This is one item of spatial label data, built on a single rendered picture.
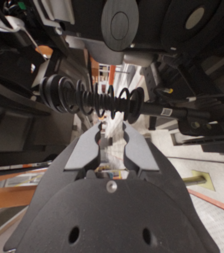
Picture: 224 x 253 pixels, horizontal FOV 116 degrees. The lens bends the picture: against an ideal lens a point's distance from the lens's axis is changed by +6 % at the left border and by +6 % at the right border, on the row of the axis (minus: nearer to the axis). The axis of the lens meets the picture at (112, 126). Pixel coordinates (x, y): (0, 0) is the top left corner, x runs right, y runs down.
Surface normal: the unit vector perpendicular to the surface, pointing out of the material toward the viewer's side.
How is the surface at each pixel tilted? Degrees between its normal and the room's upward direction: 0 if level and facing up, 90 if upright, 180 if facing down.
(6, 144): 128
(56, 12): 90
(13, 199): 90
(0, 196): 90
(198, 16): 90
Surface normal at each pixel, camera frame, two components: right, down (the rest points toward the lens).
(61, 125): 0.15, -0.31
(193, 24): 0.04, 0.95
